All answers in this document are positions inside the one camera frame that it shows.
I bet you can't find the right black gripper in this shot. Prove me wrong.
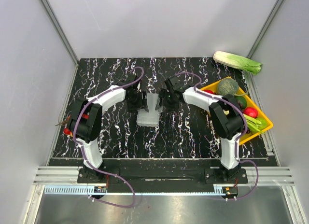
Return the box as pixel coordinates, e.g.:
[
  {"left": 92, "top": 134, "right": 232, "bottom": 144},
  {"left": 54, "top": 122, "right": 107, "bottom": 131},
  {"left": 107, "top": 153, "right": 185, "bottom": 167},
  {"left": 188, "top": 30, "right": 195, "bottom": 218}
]
[{"left": 155, "top": 89, "right": 179, "bottom": 114}]

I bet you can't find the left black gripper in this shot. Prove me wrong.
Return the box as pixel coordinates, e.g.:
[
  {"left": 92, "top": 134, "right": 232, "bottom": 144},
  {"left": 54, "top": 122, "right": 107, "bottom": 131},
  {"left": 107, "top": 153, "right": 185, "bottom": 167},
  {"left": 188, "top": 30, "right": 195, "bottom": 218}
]
[{"left": 127, "top": 91, "right": 148, "bottom": 115}]

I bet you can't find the grey plastic tool case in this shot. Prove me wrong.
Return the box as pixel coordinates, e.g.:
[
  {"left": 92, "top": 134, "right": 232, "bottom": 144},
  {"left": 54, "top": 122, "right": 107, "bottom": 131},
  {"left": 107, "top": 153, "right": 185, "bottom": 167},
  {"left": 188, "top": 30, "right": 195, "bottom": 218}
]
[{"left": 137, "top": 93, "right": 162, "bottom": 127}]

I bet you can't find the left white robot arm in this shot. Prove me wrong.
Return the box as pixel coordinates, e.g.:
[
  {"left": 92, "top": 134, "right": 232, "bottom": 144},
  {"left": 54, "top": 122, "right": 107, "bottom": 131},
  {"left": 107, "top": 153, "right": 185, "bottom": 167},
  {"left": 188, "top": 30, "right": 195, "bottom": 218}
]
[{"left": 67, "top": 74, "right": 147, "bottom": 183}]

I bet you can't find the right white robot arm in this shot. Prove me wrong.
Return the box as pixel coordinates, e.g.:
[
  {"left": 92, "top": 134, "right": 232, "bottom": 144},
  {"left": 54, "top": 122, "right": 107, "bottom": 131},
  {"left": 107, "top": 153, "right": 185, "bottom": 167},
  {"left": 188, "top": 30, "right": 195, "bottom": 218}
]
[{"left": 156, "top": 75, "right": 247, "bottom": 183}]

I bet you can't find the toy red tomato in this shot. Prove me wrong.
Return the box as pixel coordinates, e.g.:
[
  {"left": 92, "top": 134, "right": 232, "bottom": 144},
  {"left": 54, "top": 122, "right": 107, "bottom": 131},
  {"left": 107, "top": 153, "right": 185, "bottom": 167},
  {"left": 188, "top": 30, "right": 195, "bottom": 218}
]
[{"left": 204, "top": 90, "right": 215, "bottom": 94}]

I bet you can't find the toy cantaloupe melon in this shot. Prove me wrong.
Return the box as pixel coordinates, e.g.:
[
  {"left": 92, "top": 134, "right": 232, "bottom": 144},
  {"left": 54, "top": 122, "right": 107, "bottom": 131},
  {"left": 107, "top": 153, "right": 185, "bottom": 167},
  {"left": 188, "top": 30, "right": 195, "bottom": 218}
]
[{"left": 216, "top": 78, "right": 239, "bottom": 96}]

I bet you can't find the toy napa cabbage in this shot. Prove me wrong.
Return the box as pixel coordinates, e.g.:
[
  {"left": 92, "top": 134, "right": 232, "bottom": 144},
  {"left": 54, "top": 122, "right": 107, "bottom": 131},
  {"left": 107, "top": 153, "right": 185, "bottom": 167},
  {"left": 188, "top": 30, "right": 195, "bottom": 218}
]
[{"left": 213, "top": 51, "right": 262, "bottom": 75}]

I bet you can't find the toy green avocado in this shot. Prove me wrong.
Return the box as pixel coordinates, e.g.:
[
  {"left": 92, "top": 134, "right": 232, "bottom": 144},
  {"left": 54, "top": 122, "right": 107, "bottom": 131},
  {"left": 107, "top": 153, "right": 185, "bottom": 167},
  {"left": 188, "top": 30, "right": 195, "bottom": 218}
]
[{"left": 235, "top": 96, "right": 247, "bottom": 110}]

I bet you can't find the toy lychee bunch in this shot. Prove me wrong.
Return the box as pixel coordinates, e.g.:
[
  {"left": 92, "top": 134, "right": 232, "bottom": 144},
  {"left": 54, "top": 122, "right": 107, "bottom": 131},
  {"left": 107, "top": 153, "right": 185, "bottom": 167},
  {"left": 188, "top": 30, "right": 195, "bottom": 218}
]
[{"left": 56, "top": 115, "right": 73, "bottom": 137}]

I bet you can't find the yellow plastic bin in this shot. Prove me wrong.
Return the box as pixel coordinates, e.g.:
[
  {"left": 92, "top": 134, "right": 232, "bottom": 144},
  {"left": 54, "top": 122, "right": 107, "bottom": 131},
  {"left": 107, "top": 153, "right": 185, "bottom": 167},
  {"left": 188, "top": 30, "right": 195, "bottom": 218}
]
[{"left": 200, "top": 80, "right": 273, "bottom": 145}]

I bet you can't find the toy red apple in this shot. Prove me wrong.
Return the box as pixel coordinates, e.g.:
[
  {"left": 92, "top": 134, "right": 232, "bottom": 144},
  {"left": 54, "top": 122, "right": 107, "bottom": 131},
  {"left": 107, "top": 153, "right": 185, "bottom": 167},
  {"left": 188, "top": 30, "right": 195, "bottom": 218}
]
[{"left": 243, "top": 107, "right": 259, "bottom": 118}]

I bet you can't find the toy green leafy vegetable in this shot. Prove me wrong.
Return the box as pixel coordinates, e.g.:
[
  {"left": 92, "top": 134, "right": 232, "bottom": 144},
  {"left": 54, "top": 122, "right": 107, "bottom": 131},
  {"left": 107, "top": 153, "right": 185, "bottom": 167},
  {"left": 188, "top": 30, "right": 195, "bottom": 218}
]
[{"left": 243, "top": 114, "right": 267, "bottom": 134}]

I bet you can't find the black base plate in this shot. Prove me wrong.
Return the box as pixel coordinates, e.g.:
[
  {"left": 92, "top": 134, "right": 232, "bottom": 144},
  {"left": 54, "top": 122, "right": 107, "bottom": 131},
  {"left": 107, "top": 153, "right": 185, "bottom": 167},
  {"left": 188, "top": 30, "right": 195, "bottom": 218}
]
[{"left": 77, "top": 157, "right": 249, "bottom": 185}]

